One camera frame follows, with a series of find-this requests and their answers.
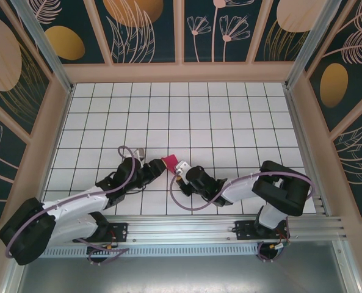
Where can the small yellow power connector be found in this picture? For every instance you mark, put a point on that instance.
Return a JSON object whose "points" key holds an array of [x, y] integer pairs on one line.
{"points": [[109, 246], [272, 246]]}

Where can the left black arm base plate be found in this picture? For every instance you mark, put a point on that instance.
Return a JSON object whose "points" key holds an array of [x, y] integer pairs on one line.
{"points": [[119, 229]]}

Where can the long aluminium mounting rail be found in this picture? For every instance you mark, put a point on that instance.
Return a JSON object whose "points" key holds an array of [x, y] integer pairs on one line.
{"points": [[180, 227]]}

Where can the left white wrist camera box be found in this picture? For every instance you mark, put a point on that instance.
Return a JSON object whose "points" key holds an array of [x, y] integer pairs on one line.
{"points": [[139, 154]]}

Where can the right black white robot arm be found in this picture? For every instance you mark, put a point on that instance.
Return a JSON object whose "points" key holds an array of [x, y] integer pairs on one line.
{"points": [[281, 192]]}

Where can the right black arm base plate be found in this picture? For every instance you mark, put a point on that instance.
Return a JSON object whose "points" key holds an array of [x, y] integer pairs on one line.
{"points": [[244, 230]]}

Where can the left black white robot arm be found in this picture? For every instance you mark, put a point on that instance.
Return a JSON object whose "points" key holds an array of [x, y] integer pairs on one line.
{"points": [[28, 232]]}

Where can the aluminium corner post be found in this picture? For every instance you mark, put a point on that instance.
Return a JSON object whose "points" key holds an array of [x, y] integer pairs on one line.
{"points": [[311, 45], [44, 45]]}

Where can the aluminium side rail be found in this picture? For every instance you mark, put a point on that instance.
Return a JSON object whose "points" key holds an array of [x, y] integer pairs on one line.
{"points": [[295, 107]]}

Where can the red paper sheet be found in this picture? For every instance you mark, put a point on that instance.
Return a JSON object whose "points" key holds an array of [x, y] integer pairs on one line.
{"points": [[171, 161]]}

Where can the grey metal sheet panel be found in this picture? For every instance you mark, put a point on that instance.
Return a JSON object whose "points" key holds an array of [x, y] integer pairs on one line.
{"points": [[180, 274]]}

